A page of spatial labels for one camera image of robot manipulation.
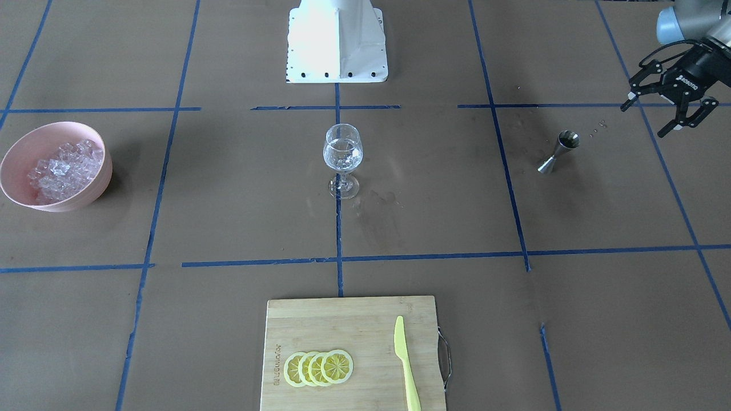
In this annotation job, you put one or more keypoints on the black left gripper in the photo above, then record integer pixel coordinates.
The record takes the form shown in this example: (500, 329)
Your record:
(698, 73)

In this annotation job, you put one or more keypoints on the steel double jigger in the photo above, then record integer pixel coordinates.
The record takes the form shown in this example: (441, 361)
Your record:
(566, 142)

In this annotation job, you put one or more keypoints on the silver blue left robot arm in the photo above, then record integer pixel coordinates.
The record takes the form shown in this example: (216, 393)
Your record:
(684, 25)

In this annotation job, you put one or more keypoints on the clear wine glass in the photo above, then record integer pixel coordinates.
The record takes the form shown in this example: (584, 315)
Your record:
(343, 152)

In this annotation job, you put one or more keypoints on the pile of clear ice cubes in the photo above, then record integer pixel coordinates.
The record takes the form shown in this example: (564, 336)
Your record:
(69, 170)

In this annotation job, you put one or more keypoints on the bamboo cutting board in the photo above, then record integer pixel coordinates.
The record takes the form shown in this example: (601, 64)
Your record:
(363, 327)

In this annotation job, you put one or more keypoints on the yellow-green plastic knife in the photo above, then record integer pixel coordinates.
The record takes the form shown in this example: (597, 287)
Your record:
(412, 400)

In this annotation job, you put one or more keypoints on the pink bowl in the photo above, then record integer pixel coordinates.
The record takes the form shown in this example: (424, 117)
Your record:
(40, 143)

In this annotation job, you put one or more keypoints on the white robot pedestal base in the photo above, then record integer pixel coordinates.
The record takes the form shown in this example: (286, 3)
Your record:
(336, 42)

